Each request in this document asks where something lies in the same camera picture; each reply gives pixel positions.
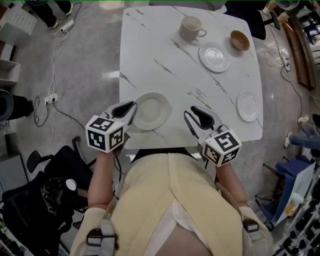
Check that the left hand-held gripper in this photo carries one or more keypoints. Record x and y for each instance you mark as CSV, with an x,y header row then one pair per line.
x,y
103,135

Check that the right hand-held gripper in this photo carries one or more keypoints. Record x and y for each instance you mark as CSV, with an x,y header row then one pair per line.
x,y
222,147

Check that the white plate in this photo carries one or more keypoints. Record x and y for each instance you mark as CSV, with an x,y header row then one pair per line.
x,y
152,111
247,106
214,58

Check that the person's right forearm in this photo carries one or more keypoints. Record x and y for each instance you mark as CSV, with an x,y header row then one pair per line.
x,y
230,185

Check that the person's left forearm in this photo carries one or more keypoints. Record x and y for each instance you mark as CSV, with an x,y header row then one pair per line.
x,y
100,180

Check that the person's black trousers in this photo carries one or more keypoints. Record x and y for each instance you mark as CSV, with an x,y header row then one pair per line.
x,y
150,151

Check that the white power strip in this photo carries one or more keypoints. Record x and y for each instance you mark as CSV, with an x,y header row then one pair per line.
x,y
66,26
287,66
51,98

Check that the black mesh chair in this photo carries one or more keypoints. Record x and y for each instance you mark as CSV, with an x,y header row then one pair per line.
x,y
62,160

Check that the person's yellow knit top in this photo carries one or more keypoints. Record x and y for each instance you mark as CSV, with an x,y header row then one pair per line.
x,y
155,190

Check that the brown bowl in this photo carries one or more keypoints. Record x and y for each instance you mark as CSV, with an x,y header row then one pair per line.
x,y
240,41

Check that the beige mug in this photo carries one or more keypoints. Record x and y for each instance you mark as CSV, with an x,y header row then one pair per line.
x,y
190,30

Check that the white paper cup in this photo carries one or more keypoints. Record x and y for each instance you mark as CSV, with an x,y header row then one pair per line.
x,y
71,184

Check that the blue cloth covered chair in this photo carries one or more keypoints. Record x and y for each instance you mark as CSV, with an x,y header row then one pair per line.
x,y
290,170

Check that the black office chair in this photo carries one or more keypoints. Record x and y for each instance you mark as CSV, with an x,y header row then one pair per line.
x,y
245,20

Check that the black plastic bag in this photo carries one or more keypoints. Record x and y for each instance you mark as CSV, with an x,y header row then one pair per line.
x,y
53,197

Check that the brown wooden platform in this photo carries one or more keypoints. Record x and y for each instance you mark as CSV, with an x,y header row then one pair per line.
x,y
301,62

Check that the white board panel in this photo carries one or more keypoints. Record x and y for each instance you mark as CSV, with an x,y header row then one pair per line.
x,y
300,185

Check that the white open shelf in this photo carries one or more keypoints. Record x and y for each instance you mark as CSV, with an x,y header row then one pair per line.
x,y
10,72

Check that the white paper roll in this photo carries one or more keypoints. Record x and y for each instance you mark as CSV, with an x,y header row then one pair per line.
x,y
297,197

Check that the yellow carton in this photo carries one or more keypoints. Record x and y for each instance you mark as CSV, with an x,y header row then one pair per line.
x,y
291,208

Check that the white drawer cabinet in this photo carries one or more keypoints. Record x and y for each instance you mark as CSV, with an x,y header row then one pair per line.
x,y
20,20

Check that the group of black devices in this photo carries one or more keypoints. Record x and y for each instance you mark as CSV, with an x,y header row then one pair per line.
x,y
300,242

